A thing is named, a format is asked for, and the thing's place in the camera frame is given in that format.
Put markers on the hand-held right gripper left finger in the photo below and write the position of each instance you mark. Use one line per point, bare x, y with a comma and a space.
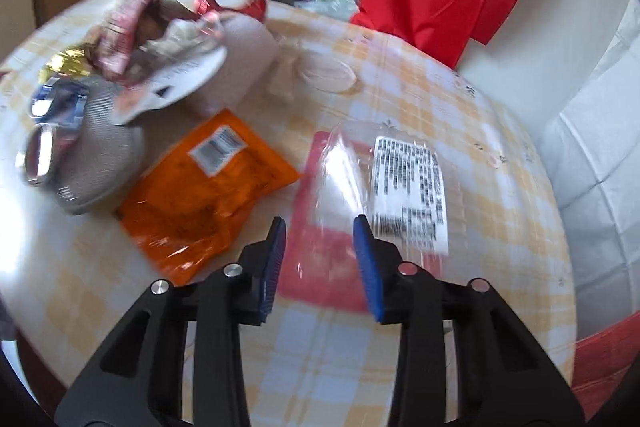
272, 267

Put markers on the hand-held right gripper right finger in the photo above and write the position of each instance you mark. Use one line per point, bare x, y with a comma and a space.
370, 272

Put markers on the orange snack packet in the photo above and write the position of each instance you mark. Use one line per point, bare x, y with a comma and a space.
200, 197

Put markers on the clear packet with white label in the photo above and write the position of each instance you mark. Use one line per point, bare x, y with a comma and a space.
405, 177

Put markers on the bubble wrap bag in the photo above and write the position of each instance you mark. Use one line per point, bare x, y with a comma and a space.
107, 157

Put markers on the red foil wrapper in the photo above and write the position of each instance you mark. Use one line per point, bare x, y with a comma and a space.
255, 7

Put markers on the yellow checked tablecloth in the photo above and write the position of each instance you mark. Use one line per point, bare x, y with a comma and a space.
350, 382

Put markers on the clear plastic strip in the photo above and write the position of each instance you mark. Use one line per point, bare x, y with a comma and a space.
325, 74

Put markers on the white paper lid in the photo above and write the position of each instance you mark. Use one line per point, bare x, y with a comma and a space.
185, 72

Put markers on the crumpled clear wrapper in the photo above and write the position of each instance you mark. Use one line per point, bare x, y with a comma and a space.
195, 32

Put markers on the white quilted cover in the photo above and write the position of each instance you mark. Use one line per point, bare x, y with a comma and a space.
590, 132

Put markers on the pink patterned wrapper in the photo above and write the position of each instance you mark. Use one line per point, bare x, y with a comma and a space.
120, 32

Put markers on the gold foil wrapper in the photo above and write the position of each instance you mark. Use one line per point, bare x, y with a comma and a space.
70, 62

